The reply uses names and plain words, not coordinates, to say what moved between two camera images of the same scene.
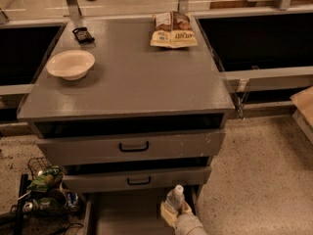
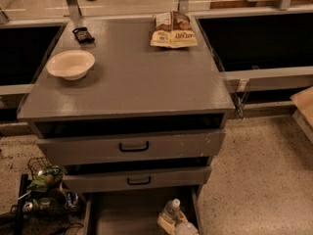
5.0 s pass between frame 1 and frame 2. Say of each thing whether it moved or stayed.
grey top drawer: stayed
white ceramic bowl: stayed
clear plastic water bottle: moved
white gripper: moved
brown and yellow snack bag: stayed
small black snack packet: stayed
